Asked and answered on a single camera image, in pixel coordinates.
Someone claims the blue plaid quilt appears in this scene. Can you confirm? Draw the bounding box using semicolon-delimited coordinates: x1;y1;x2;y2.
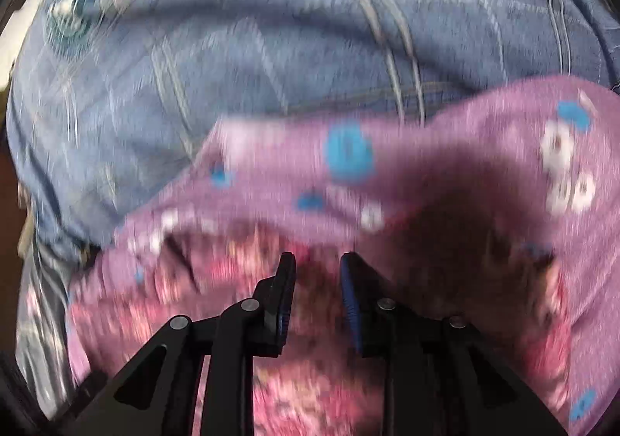
6;0;619;257

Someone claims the purple floral bed sheet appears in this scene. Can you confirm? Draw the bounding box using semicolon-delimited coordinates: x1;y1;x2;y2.
65;74;620;436

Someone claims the maroon floral garment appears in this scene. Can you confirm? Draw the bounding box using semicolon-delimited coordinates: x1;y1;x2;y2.
67;215;570;435

